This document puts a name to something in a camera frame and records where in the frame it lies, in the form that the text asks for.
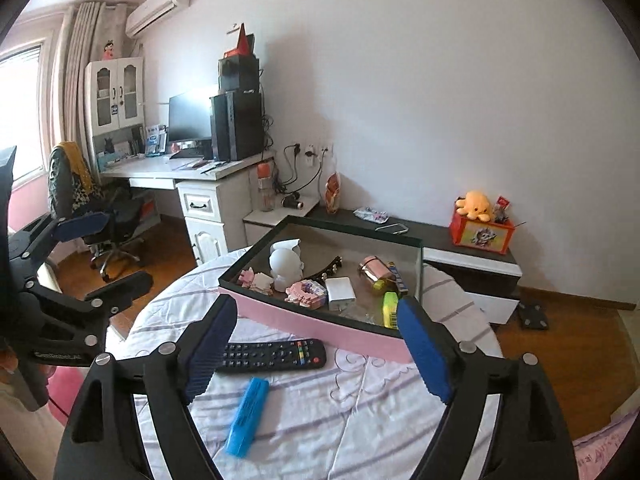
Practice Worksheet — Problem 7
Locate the black computer monitor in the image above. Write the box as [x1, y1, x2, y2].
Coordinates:
[167, 85, 216, 146]

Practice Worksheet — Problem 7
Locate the black cardboard box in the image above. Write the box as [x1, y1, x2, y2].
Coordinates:
[217, 55, 261, 93]

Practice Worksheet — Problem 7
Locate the black hair clip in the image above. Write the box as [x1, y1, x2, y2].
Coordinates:
[304, 255, 345, 283]

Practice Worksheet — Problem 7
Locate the pink building block model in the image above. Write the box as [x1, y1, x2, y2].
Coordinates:
[239, 268, 273, 293]
[284, 280, 328, 310]

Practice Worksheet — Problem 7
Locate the blue pencil case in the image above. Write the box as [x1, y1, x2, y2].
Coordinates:
[225, 377, 271, 458]

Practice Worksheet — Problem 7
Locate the purple printed bedding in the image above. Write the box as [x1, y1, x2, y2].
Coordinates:
[572, 405, 638, 480]

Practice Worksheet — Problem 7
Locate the black floor scale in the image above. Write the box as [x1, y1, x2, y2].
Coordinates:
[516, 300, 551, 332]

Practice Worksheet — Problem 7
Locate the rose gold metal jar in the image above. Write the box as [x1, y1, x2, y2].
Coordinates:
[357, 255, 396, 291]

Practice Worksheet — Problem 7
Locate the yellow-green small bottle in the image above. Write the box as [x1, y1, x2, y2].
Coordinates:
[382, 291, 401, 330]

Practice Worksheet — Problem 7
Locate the black charging cable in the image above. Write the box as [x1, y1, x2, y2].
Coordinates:
[272, 144, 326, 196]

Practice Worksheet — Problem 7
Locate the white glass-door cabinet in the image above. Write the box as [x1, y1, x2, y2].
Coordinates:
[83, 56, 147, 141]

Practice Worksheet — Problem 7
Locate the red printed box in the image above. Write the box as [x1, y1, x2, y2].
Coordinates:
[449, 205, 516, 254]

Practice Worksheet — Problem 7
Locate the pink cloth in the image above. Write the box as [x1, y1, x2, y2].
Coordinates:
[47, 365, 93, 416]

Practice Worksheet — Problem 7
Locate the blue striped small box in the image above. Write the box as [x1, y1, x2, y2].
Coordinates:
[387, 261, 408, 295]

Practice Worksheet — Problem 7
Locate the window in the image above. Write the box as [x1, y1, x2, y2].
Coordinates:
[0, 45, 43, 181]

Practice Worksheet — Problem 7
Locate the black office chair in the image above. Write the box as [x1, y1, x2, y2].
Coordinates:
[48, 141, 151, 283]

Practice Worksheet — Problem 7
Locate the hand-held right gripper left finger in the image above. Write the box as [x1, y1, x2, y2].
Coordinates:
[54, 294, 238, 480]

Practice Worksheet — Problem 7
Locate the beige curtain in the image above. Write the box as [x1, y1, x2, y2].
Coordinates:
[47, 1, 133, 161]

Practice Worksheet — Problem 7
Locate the blue packet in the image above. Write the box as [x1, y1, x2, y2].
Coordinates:
[145, 125, 167, 157]

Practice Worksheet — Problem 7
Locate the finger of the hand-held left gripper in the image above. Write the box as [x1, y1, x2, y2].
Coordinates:
[27, 269, 154, 347]
[9, 211, 112, 286]

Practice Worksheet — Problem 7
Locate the patterned tissue packet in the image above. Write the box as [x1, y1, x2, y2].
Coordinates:
[353, 206, 392, 223]

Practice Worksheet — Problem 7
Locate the orange-lid water bottle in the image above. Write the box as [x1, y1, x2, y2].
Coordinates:
[256, 162, 276, 212]

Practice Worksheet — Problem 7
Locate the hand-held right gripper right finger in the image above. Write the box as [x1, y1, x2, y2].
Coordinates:
[395, 296, 581, 480]

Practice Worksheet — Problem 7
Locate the yellow plush octopus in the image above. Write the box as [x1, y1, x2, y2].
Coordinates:
[454, 190, 496, 221]

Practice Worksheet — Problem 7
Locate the white air conditioner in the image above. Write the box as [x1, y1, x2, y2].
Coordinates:
[125, 0, 193, 38]

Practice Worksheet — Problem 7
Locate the white round figurine lamp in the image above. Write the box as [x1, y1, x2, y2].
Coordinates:
[269, 239, 307, 293]

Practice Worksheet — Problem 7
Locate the black remote control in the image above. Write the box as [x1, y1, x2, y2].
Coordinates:
[215, 338, 328, 375]

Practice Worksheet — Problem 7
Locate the yellow cloth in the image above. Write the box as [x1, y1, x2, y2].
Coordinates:
[52, 141, 96, 193]

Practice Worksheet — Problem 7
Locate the red triangular box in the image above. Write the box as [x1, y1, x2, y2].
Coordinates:
[222, 23, 256, 59]

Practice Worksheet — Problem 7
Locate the person's left forearm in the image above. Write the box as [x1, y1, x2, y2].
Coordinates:
[0, 385, 66, 466]

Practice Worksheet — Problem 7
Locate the pink green-rimmed storage box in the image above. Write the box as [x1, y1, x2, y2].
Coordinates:
[219, 215, 425, 365]

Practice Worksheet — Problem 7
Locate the black-top low cabinet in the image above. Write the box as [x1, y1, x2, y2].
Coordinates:
[242, 195, 523, 326]

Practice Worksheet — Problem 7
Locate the orange snack bag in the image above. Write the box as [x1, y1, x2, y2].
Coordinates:
[325, 172, 343, 213]

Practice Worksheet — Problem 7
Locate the white charger plug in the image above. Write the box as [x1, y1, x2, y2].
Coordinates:
[325, 276, 357, 312]

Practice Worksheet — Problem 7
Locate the white desk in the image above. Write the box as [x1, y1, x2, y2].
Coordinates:
[98, 149, 277, 266]

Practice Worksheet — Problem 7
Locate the black computer tower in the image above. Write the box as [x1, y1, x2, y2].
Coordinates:
[210, 89, 265, 162]

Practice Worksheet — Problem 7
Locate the white wall outlet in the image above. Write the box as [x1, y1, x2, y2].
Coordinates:
[295, 142, 335, 163]

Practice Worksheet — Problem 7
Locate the white striped quilt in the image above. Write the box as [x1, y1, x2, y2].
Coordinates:
[107, 247, 503, 480]

